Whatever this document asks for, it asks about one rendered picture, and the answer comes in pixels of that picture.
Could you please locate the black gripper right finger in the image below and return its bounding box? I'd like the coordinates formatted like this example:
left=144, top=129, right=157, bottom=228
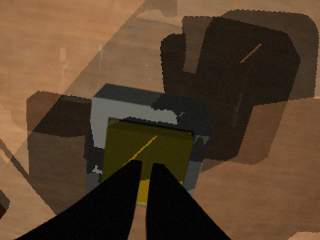
left=145, top=163, right=232, bottom=240

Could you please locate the small orange block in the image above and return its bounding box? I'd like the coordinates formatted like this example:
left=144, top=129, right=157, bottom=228
left=0, top=204, right=7, bottom=219

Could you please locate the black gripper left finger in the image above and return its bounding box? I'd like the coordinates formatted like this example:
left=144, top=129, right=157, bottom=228
left=15, top=160, right=143, bottom=240

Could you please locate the yellow button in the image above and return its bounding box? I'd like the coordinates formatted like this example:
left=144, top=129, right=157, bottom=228
left=84, top=84, right=215, bottom=208

